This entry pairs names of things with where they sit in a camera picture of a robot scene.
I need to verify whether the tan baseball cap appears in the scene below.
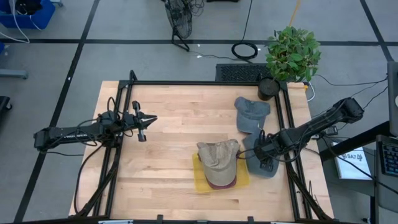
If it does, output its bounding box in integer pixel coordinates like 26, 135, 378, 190
196, 139, 241, 187

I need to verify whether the white printed paper sheet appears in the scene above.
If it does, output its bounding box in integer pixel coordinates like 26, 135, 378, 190
331, 141, 373, 180

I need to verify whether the grey monitor back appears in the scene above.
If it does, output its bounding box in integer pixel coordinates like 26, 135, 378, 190
387, 61, 398, 138

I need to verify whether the black equipment stand foot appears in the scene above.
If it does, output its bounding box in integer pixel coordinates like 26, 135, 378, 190
0, 95, 13, 113

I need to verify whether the maroon baseball cap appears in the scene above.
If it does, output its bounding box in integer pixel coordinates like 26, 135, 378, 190
206, 177, 238, 191

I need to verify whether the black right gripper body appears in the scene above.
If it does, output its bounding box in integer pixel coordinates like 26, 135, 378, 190
254, 129, 285, 172

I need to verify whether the grey side desk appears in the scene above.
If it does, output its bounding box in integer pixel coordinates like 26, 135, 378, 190
322, 136, 398, 224

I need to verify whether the green leafy plant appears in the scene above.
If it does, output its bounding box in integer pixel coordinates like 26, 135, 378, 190
265, 26, 322, 82

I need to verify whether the black plant pot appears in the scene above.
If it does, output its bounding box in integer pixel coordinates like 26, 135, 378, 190
257, 77, 281, 101

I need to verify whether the grey metal floor bar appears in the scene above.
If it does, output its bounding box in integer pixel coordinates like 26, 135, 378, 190
0, 68, 29, 80

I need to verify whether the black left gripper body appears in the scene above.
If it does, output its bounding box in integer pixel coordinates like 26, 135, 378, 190
123, 100, 147, 142

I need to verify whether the coiled black cable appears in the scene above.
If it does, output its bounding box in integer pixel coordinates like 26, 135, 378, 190
231, 42, 259, 61

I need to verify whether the grey-blue baseball cap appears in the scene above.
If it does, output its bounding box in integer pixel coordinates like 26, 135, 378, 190
241, 130, 280, 179
233, 96, 271, 134

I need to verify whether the black aluminium table frame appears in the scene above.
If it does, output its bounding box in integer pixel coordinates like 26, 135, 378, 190
74, 70, 335, 224

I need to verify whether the black diagonal support beam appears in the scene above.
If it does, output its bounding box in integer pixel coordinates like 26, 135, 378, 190
319, 120, 392, 162

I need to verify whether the large blue plastic bin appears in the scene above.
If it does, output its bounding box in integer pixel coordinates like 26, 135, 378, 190
0, 0, 56, 29

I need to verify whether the black keyboard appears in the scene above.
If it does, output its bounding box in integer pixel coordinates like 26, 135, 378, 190
215, 63, 271, 83
376, 135, 398, 178

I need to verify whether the yellow translucent plastic container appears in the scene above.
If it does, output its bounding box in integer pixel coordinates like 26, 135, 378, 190
192, 151, 251, 194

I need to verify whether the yellow hanging cable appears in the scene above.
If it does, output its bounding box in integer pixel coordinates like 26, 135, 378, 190
288, 0, 302, 28

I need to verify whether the black floor fan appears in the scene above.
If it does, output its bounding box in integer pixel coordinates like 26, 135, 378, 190
163, 0, 193, 52

